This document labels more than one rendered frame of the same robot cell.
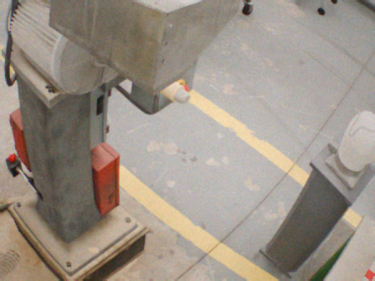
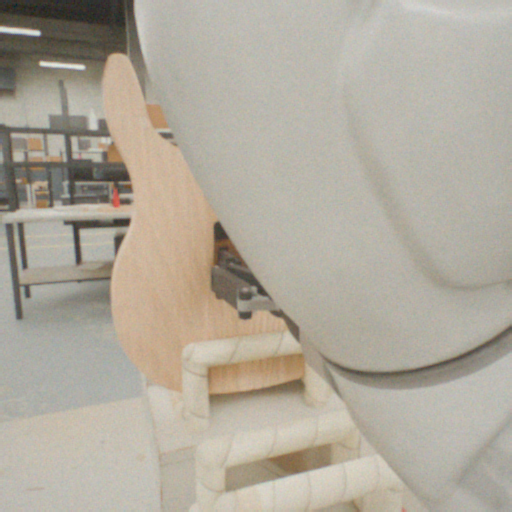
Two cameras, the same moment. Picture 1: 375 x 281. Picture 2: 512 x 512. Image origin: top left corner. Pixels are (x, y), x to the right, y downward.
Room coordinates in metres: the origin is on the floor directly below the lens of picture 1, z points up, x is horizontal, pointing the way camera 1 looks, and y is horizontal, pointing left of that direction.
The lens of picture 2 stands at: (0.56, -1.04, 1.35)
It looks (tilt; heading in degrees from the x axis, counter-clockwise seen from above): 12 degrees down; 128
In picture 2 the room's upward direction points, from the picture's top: straight up
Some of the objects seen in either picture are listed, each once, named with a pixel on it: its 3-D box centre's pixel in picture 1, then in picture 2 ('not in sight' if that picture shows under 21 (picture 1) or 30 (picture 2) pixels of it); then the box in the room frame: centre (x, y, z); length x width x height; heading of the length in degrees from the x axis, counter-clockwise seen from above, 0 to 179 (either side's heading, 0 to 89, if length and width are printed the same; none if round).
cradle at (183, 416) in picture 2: not in sight; (181, 396); (0.17, -0.68, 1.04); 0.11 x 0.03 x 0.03; 148
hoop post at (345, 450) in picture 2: not in sight; (344, 459); (0.37, -0.60, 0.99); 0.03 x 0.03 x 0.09
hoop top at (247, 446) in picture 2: not in sight; (281, 438); (0.32, -0.67, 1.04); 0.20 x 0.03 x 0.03; 57
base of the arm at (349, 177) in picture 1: (346, 158); not in sight; (1.08, -0.63, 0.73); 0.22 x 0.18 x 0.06; 50
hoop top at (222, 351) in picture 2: not in sight; (259, 346); (0.25, -0.63, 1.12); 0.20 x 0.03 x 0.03; 57
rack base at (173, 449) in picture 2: not in sight; (249, 426); (0.22, -0.60, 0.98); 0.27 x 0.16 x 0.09; 58
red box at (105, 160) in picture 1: (89, 164); not in sight; (1.00, 0.34, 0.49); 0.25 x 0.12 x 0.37; 58
